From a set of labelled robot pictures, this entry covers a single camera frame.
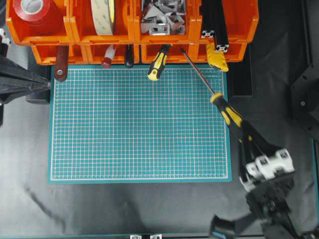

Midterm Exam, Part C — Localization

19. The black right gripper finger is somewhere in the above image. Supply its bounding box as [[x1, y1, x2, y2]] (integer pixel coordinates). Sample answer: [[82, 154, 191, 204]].
[[243, 120, 281, 156], [238, 141, 256, 183]]

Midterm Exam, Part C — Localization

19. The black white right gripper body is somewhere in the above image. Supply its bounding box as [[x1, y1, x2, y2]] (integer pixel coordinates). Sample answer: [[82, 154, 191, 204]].
[[240, 148, 295, 219]]

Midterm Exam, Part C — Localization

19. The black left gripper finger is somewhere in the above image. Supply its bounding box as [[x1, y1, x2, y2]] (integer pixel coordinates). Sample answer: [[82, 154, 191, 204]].
[[0, 56, 51, 105]]

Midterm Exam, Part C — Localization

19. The yellow black screwdriver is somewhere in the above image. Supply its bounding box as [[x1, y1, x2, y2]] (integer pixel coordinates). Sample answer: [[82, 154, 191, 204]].
[[181, 48, 252, 142], [148, 44, 172, 81]]

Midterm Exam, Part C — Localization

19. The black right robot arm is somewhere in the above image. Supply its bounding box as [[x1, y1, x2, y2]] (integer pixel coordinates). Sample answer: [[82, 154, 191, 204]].
[[209, 0, 319, 239]]

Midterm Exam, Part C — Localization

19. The orange container rack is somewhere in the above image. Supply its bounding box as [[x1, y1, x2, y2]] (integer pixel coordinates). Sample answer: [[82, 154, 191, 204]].
[[5, 0, 259, 66]]

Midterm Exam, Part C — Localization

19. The black left stand base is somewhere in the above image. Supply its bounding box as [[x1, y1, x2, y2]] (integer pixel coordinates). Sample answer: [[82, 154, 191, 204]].
[[25, 64, 51, 104]]

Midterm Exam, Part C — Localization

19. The black stand base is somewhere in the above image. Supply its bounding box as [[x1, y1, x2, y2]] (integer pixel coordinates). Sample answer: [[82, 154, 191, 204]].
[[227, 45, 253, 99], [25, 64, 51, 104]]

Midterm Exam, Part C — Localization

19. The red tape roll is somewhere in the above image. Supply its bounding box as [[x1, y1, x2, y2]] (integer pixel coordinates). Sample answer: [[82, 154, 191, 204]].
[[13, 0, 51, 25]]

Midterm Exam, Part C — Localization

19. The black right stand base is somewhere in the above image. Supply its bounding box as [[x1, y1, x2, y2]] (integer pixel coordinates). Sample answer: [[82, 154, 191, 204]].
[[227, 45, 253, 99]]

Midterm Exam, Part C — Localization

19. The yellow utility knife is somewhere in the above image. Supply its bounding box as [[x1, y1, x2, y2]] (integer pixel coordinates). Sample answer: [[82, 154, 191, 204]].
[[206, 42, 229, 72]]

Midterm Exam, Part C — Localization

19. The green cutting mat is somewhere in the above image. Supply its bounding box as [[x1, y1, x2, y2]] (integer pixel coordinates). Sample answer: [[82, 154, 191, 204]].
[[48, 65, 232, 184]]

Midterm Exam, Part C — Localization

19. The black aluminium extrusion right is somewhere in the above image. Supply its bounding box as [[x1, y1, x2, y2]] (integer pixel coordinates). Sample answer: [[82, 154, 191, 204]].
[[212, 0, 229, 53]]

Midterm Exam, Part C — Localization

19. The black aluminium extrusion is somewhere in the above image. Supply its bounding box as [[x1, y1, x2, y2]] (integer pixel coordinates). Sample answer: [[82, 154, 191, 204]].
[[200, 0, 215, 38], [212, 0, 229, 53]]

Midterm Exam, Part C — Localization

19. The beige double-sided tape roll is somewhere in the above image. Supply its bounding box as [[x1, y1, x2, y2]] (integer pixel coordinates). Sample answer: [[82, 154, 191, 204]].
[[91, 0, 116, 35]]

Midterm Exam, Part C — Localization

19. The black aluminium extrusion left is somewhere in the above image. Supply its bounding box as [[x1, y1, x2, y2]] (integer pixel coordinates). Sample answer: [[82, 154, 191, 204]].
[[200, 0, 215, 38]]

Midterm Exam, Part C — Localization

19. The pile of aluminium brackets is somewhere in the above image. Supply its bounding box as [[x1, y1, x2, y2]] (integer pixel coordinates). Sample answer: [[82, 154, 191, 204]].
[[140, 0, 186, 35]]

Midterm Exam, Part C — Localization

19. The dark red tool handle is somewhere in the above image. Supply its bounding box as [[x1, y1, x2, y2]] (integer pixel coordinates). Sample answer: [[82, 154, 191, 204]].
[[54, 45, 69, 82]]

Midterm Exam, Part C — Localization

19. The dark brown tool handle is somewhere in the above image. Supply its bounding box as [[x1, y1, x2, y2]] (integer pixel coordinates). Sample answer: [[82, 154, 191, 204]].
[[124, 44, 134, 69]]

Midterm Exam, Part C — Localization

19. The aluminium bracket bottom right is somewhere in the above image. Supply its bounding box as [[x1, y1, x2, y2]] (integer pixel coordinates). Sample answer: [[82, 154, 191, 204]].
[[150, 234, 162, 239]]

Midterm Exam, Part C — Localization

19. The aluminium bracket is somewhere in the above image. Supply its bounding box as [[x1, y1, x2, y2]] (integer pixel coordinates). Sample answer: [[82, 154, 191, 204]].
[[130, 235, 142, 239], [150, 234, 162, 239]]

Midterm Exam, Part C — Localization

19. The aluminium bracket bottom left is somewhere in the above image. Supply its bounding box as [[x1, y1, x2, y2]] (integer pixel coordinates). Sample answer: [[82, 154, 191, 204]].
[[130, 235, 142, 239]]

